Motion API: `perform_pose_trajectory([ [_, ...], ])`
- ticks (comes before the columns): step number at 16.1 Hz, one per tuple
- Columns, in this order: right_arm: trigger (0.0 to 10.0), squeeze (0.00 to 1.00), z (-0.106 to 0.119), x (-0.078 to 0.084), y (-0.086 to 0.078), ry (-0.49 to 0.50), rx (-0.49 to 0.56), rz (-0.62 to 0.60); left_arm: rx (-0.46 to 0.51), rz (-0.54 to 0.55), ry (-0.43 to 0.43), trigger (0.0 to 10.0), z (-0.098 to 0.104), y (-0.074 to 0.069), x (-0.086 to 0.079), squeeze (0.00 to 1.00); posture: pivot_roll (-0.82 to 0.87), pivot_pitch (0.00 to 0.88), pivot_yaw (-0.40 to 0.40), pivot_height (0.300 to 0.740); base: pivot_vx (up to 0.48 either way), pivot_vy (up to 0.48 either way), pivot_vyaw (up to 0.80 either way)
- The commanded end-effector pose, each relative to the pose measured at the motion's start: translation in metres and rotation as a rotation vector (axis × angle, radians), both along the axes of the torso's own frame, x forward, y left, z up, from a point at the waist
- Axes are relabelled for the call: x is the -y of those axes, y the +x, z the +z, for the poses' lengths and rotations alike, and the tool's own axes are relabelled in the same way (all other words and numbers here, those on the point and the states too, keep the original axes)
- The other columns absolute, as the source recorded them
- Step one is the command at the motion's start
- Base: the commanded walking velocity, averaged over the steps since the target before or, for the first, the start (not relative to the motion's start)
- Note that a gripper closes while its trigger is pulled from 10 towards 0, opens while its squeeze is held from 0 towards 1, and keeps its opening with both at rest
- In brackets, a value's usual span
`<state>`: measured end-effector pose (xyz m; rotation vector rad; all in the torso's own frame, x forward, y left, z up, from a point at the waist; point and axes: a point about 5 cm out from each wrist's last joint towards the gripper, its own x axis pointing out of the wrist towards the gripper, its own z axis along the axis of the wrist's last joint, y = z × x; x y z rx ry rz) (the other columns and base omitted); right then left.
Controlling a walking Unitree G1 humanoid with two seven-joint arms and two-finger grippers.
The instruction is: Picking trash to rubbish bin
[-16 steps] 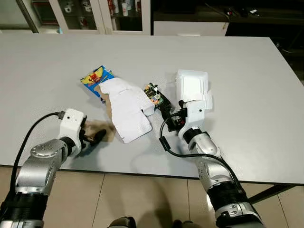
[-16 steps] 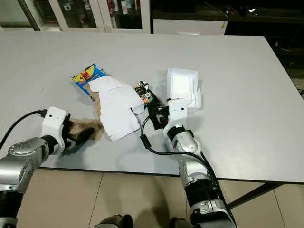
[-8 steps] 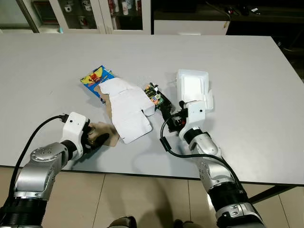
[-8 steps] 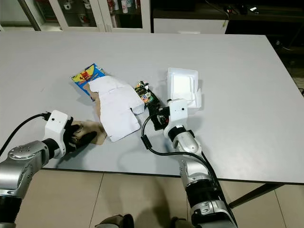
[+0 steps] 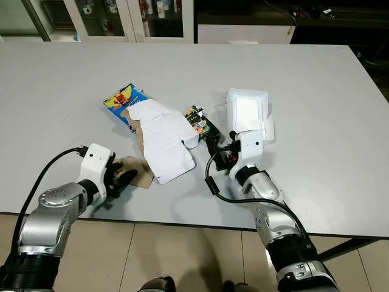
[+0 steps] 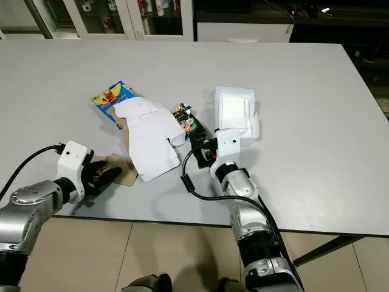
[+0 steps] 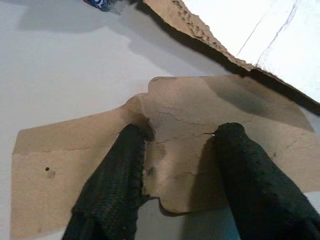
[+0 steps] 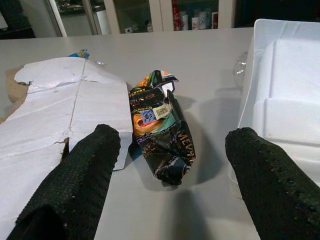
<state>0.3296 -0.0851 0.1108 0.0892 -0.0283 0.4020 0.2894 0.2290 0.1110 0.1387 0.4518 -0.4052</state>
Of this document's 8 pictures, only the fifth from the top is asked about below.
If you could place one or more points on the dark printed snack wrapper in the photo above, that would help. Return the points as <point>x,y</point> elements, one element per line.
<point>197,117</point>

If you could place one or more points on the blue yellow snack packet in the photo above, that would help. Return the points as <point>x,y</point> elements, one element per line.
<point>121,97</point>

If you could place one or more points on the black metal table frame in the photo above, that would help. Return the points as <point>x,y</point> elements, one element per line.
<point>340,249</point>

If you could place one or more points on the white foam food container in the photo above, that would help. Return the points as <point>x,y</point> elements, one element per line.
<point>246,109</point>

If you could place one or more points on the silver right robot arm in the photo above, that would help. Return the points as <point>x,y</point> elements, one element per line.
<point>273,213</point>

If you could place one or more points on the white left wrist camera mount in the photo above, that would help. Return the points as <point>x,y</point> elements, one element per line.
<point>96,161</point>

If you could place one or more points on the white glass door cabinet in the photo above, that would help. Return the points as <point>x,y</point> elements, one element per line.
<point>134,30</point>

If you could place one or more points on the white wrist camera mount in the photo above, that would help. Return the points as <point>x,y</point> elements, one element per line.
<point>96,161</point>
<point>249,152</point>

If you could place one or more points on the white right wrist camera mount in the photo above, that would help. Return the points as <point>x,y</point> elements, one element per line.
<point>249,152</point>

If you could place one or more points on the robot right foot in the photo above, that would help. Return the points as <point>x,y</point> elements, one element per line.
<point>237,287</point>

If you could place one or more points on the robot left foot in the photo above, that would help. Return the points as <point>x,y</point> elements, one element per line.
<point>158,285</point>

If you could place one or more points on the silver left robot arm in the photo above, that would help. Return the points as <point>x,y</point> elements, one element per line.
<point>51,210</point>

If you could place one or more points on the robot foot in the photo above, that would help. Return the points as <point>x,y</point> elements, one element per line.
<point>158,285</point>
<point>237,287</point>

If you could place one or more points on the dark desk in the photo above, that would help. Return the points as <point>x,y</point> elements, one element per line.
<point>352,30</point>

